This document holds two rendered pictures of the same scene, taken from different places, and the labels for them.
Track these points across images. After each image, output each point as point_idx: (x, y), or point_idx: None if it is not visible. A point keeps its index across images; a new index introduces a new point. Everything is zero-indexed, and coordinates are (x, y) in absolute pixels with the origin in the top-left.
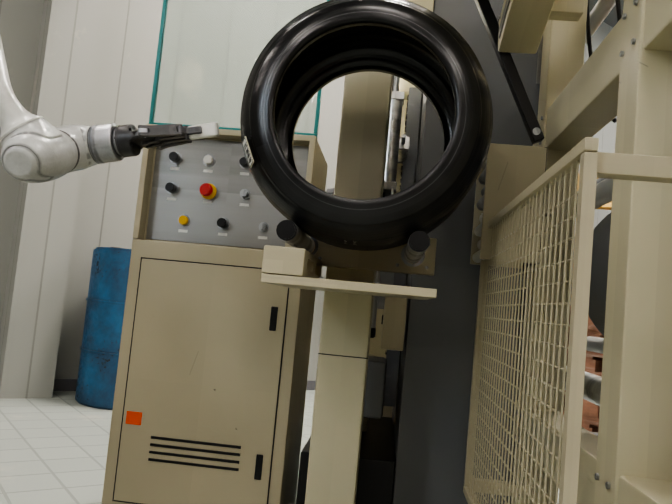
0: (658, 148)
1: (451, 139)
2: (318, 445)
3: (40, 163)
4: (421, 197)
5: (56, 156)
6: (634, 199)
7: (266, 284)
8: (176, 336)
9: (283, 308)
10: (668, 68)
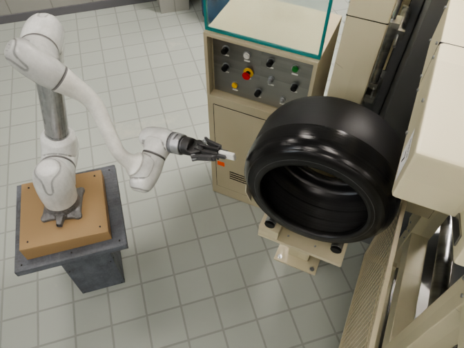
0: (447, 331)
1: (360, 230)
2: None
3: (148, 190)
4: (338, 241)
5: (154, 181)
6: (424, 334)
7: None
8: (236, 141)
9: None
10: None
